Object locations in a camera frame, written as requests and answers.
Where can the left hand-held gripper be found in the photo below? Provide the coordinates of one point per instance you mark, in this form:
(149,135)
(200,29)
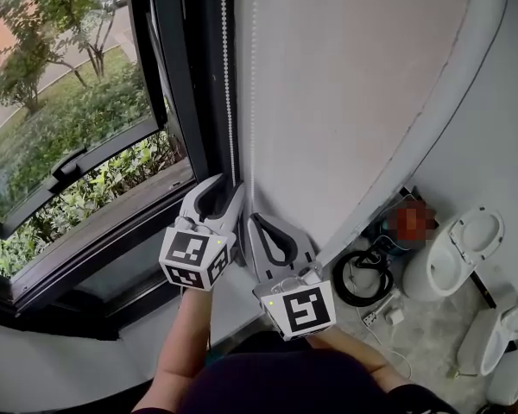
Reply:
(190,257)

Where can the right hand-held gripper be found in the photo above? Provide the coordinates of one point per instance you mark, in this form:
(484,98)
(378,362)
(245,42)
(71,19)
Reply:
(302,311)

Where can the person's right forearm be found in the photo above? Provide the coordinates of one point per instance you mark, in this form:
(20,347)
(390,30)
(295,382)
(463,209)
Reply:
(354,356)

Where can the person's left forearm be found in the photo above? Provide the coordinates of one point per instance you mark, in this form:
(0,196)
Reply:
(177,352)

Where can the black open window sash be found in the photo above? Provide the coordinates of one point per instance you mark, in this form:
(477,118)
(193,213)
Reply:
(125,144)

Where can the white power strip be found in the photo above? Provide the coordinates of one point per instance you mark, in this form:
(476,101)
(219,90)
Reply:
(369,318)

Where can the white plastic rod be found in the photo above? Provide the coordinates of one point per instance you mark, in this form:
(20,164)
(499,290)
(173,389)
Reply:
(386,302)

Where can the person's black shirt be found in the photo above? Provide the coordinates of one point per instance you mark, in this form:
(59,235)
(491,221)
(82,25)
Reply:
(285,382)

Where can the white power adapter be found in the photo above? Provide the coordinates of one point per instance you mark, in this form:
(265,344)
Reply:
(395,316)

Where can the red topped vacuum cleaner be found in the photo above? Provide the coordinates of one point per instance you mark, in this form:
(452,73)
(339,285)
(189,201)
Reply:
(410,222)

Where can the white toilet with raised lid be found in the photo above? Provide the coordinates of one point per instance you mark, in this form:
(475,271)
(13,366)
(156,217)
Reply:
(440,270)

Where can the white toilet with open seat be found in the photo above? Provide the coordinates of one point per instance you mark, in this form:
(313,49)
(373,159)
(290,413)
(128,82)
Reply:
(492,343)

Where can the black window frame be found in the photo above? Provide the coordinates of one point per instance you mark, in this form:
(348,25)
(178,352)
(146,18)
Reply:
(181,80)

